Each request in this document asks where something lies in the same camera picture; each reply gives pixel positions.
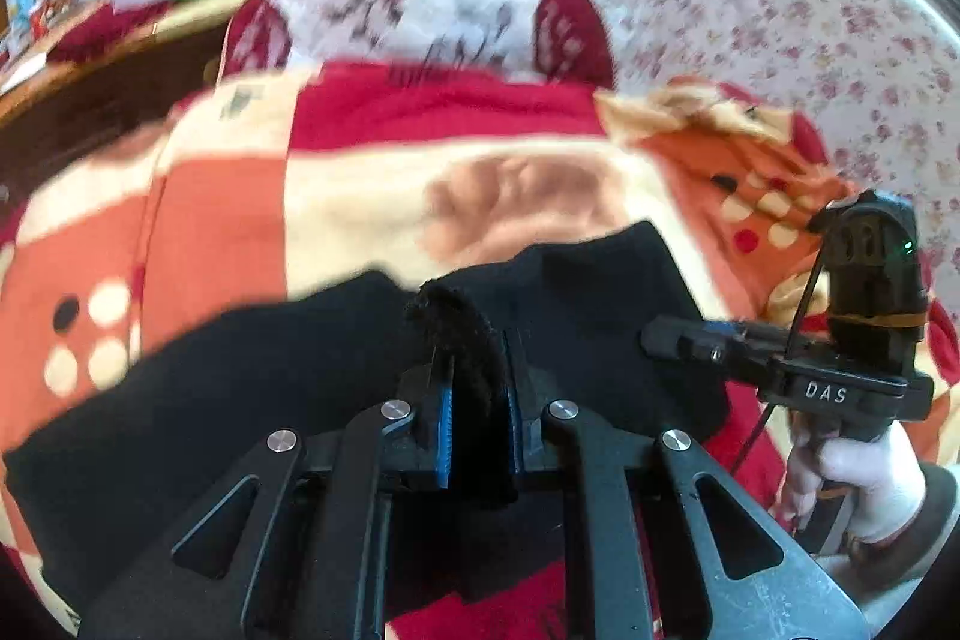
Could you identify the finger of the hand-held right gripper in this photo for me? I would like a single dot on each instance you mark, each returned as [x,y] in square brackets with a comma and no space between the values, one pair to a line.
[686,340]

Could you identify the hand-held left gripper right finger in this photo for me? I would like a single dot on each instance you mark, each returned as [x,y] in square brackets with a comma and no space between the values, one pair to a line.
[513,422]

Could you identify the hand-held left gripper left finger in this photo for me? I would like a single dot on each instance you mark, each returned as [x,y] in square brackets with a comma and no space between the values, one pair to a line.
[444,430]

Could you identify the black pants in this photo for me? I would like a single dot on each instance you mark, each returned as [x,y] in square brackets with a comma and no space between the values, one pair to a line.
[300,370]

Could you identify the person's right forearm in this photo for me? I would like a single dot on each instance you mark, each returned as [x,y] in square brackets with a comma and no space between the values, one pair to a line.
[930,527]

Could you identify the person's right hand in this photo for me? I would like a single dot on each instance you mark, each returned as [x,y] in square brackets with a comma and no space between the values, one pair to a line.
[877,467]

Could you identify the pink floral sheet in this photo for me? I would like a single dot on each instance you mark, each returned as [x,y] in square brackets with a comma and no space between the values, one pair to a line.
[787,25]

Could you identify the red and cream printed blanket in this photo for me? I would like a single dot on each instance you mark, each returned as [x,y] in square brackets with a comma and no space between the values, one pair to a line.
[300,190]

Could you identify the wooden table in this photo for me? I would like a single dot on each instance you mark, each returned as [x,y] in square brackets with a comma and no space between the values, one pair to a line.
[97,85]

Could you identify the colourful toy figurines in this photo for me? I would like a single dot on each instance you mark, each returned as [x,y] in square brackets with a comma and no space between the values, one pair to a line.
[37,3]

